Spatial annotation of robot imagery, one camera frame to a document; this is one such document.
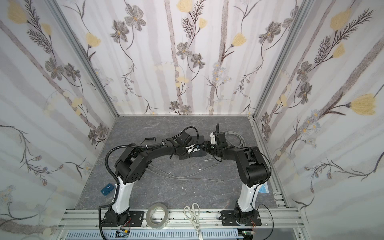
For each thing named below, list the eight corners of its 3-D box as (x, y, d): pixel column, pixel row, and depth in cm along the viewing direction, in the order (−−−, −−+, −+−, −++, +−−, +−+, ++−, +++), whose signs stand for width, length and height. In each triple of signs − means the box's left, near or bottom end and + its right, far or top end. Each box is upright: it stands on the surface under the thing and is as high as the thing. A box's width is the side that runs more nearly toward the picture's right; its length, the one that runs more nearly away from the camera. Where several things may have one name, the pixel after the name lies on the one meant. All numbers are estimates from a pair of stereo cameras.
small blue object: (101, 192, 85) (99, 191, 82) (111, 183, 88) (109, 182, 86) (105, 196, 83) (103, 194, 81) (114, 187, 87) (112, 185, 84)
